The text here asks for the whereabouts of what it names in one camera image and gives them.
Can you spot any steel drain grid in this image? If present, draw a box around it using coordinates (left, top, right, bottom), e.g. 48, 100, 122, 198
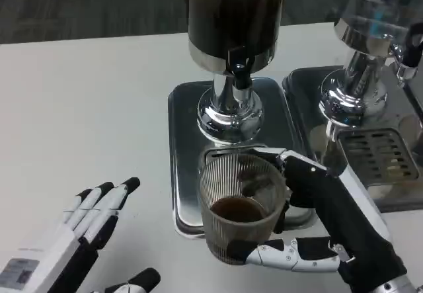
336, 127, 420, 183
201, 146, 282, 162

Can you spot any steel drip tray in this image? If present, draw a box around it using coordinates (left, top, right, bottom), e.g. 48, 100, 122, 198
282, 65, 423, 213
167, 77, 313, 240

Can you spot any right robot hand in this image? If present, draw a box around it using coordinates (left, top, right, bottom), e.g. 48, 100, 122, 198
227, 147, 408, 293

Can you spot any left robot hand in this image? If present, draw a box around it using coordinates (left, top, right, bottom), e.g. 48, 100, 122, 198
0, 177, 162, 293

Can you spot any clear ribbed glass cup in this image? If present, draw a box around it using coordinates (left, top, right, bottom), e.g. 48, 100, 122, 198
197, 153, 288, 267

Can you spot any black tap of dark dispenser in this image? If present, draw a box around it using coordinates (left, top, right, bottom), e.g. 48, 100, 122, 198
227, 46, 255, 104

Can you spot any clear drink dispenser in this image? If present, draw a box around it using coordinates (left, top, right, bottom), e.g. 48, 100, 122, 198
318, 0, 423, 138

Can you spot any dark drink dispenser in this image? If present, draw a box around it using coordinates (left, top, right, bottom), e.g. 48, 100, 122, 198
184, 0, 288, 145

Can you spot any black tap of clear dispenser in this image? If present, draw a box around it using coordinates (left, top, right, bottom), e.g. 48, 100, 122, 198
389, 21, 423, 81

